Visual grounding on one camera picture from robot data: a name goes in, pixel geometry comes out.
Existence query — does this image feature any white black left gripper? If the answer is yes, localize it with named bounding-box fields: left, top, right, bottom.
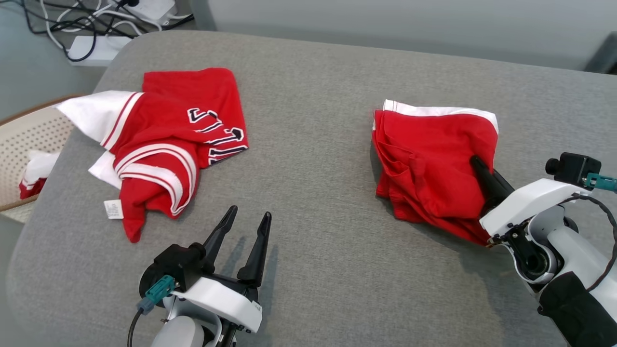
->
left=170, top=205, right=273, bottom=335

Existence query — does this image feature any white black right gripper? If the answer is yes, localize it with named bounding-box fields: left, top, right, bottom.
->
left=470, top=155, right=592, bottom=251

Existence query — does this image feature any red shorts white stripe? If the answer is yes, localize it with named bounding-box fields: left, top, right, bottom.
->
left=372, top=99, right=500, bottom=247

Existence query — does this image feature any red white lettered t-shirt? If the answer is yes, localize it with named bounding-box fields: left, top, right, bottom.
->
left=55, top=67, right=249, bottom=243

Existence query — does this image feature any red white garment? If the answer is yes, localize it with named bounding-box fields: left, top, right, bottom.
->
left=18, top=148, right=62, bottom=200

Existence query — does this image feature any beige perforated laundry basket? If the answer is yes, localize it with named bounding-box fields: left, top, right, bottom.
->
left=0, top=94, right=86, bottom=225

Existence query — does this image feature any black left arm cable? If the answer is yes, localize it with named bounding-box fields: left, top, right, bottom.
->
left=127, top=275, right=177, bottom=347

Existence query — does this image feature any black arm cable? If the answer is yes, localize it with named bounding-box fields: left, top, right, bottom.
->
left=559, top=172, right=617, bottom=293
left=127, top=275, right=177, bottom=347

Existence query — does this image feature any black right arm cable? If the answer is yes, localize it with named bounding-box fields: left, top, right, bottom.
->
left=559, top=172, right=617, bottom=293

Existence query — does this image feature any grey rounded partition post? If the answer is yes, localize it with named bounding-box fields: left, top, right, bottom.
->
left=189, top=0, right=218, bottom=32
left=582, top=31, right=617, bottom=76

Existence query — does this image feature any white power strip with cables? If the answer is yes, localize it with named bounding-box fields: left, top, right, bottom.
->
left=14, top=0, right=196, bottom=63

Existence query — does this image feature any white floor cable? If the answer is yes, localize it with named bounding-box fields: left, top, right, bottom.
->
left=40, top=0, right=145, bottom=52

